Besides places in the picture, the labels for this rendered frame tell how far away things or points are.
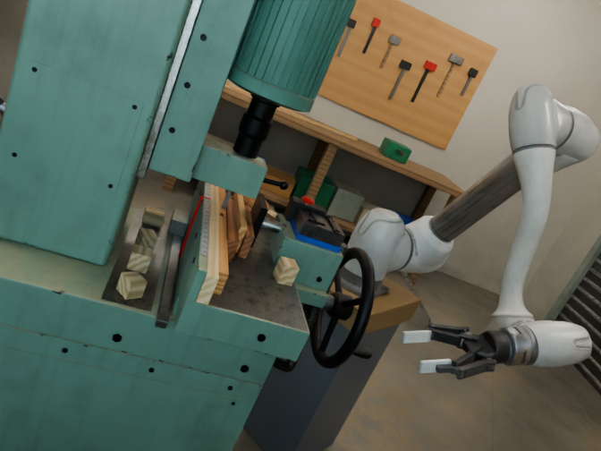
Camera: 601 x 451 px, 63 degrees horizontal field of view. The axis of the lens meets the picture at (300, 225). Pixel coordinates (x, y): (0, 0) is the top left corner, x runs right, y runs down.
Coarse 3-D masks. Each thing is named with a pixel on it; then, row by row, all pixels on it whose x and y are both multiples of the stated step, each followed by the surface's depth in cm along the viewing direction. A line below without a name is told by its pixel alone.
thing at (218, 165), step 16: (208, 144) 95; (208, 160) 95; (224, 160) 95; (240, 160) 96; (256, 160) 99; (192, 176) 96; (208, 176) 96; (224, 176) 97; (240, 176) 97; (256, 176) 97; (240, 192) 98; (256, 192) 99
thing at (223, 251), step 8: (224, 192) 115; (224, 216) 102; (224, 224) 98; (224, 232) 94; (224, 240) 91; (224, 248) 87; (224, 256) 84; (224, 264) 82; (224, 272) 79; (224, 280) 79; (216, 288) 80
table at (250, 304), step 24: (192, 216) 112; (192, 240) 95; (264, 240) 110; (240, 264) 93; (264, 264) 98; (240, 288) 85; (264, 288) 89; (288, 288) 93; (312, 288) 104; (192, 312) 76; (216, 312) 77; (240, 312) 78; (264, 312) 81; (288, 312) 84; (216, 336) 78; (240, 336) 79; (264, 336) 79; (288, 336) 80
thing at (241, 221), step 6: (234, 198) 114; (240, 198) 111; (240, 204) 107; (240, 210) 103; (240, 216) 100; (240, 222) 97; (246, 222) 99; (240, 228) 96; (246, 228) 96; (240, 234) 96; (240, 240) 97
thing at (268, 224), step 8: (256, 200) 106; (264, 200) 103; (256, 208) 103; (264, 208) 98; (256, 216) 100; (264, 216) 99; (256, 224) 99; (264, 224) 103; (272, 224) 104; (280, 224) 105; (256, 232) 100
